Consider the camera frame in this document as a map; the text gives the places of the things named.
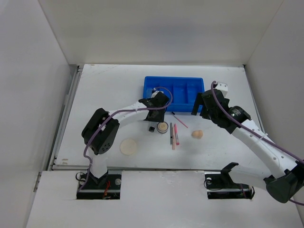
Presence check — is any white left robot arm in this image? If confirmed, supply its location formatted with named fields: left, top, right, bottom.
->
left=79, top=87, right=173, bottom=190

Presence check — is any black white striped mascara tube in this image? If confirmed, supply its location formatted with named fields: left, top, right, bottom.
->
left=170, top=123, right=173, bottom=145

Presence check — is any beige concealer tube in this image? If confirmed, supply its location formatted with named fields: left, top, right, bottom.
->
left=172, top=130, right=176, bottom=151

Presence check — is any clear bottle with black cap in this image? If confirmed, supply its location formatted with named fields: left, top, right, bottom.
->
left=149, top=126, right=155, bottom=133

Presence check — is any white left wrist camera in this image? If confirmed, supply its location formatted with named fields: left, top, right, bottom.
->
left=151, top=88, right=164, bottom=98

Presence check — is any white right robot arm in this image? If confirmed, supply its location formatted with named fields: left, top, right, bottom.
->
left=191, top=88, right=304, bottom=203

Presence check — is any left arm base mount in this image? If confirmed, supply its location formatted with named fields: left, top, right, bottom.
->
left=76, top=170, right=122, bottom=200

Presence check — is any beige makeup sponge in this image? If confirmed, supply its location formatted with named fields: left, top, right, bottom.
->
left=191, top=130, right=203, bottom=139

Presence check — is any round powder jar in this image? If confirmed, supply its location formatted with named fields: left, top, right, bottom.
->
left=157, top=122, right=169, bottom=134

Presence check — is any round beige powder puff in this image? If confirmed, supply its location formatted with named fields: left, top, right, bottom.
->
left=120, top=138, right=137, bottom=156

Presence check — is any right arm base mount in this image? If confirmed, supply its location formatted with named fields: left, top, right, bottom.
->
left=203, top=162, right=255, bottom=200

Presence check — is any blue plastic organizer tray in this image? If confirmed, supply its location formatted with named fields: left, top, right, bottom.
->
left=143, top=76, right=205, bottom=113

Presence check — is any thin pink eyebrow brush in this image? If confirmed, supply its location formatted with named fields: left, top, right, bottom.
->
left=171, top=112, right=189, bottom=128

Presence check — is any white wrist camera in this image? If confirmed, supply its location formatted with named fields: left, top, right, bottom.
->
left=214, top=82, right=228, bottom=97
left=151, top=88, right=164, bottom=98

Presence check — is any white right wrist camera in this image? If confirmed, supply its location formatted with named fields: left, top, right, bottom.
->
left=214, top=82, right=228, bottom=97

